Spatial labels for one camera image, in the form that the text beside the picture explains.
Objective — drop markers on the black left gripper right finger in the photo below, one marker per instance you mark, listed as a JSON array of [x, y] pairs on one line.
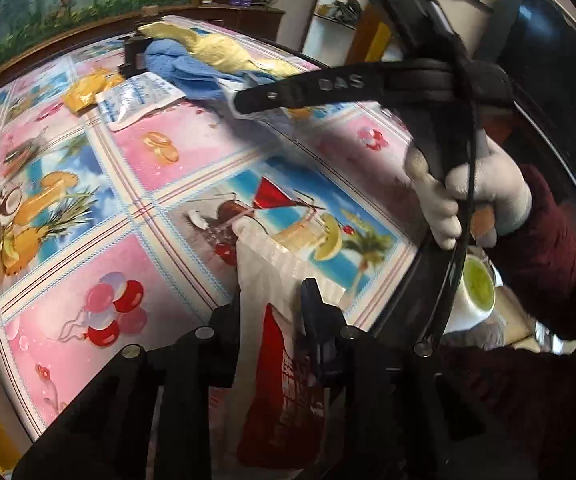
[[329, 338]]

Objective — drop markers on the yellow snack packet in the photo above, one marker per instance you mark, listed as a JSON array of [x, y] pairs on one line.
[[82, 93]]

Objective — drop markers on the blue towel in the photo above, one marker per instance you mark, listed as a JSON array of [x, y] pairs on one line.
[[169, 60]]

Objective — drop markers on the colourful patterned tablecloth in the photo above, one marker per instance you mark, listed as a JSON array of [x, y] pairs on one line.
[[114, 237]]

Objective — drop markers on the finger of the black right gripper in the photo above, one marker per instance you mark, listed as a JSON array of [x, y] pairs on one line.
[[318, 91]]

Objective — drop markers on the white red label bag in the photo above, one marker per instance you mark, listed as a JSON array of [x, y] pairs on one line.
[[271, 423]]

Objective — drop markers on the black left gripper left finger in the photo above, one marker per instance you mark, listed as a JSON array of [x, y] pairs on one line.
[[207, 356]]

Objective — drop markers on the dark red sleeve forearm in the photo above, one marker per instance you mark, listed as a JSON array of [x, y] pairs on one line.
[[515, 410]]

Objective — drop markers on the white blue print packet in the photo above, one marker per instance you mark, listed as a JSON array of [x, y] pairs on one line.
[[124, 104]]

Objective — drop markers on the tape roll green core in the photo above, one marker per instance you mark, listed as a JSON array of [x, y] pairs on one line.
[[475, 297]]

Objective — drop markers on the white gloved right hand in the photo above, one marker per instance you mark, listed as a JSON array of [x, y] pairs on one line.
[[497, 180]]

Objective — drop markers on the black device lower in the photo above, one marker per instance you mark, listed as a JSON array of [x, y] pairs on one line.
[[134, 55]]

